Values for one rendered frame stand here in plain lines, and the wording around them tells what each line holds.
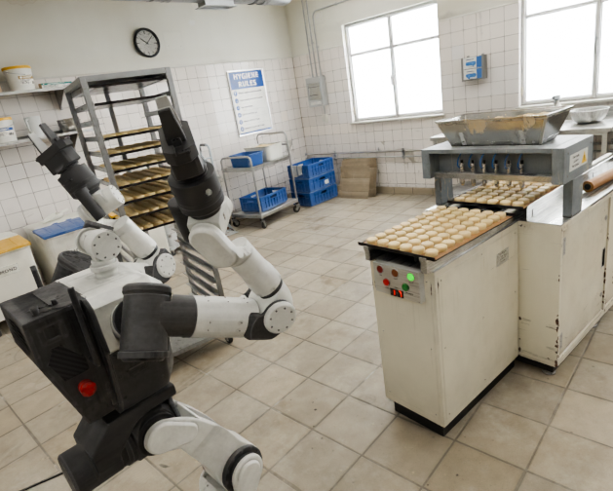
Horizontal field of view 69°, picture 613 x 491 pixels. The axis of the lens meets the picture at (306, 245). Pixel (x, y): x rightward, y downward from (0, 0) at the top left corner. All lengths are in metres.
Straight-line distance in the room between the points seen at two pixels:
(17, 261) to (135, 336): 3.71
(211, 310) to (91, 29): 4.91
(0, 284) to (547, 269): 4.10
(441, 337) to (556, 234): 0.74
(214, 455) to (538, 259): 1.68
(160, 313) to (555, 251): 1.84
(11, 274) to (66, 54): 2.32
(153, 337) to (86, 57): 4.83
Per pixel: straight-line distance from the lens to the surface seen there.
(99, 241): 1.07
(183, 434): 1.29
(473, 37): 5.83
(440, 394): 2.09
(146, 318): 0.92
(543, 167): 2.33
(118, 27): 5.81
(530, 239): 2.35
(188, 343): 3.07
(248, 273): 0.95
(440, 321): 1.91
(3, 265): 4.57
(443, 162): 2.57
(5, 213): 5.20
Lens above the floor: 1.57
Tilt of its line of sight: 19 degrees down
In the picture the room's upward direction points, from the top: 9 degrees counter-clockwise
